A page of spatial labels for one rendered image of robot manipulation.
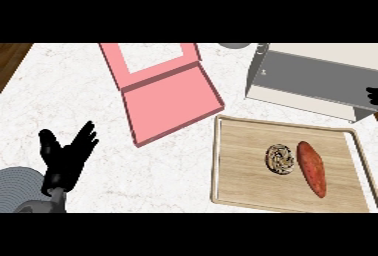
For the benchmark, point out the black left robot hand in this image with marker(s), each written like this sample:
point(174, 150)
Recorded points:
point(64, 160)

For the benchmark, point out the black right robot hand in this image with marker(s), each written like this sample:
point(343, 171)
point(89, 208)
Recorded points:
point(372, 96)

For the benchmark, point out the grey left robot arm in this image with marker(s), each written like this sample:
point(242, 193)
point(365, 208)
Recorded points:
point(30, 191)

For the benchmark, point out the grey and cream tiered shelf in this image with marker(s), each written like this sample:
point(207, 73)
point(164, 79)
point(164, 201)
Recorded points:
point(315, 78)

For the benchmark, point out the wooden tray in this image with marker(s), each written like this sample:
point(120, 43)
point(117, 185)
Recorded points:
point(290, 165)

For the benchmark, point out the swirled cupcake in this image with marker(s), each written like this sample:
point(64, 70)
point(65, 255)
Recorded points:
point(279, 159)

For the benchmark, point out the orange sweet potato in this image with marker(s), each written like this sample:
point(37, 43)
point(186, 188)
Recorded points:
point(312, 168)

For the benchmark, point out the pink open box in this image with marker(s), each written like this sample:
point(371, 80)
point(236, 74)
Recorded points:
point(167, 93)

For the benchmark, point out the grey round object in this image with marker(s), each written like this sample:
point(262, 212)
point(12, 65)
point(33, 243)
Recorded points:
point(235, 45)

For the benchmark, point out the brown wooden surface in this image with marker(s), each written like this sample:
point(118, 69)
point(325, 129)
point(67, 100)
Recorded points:
point(11, 60)

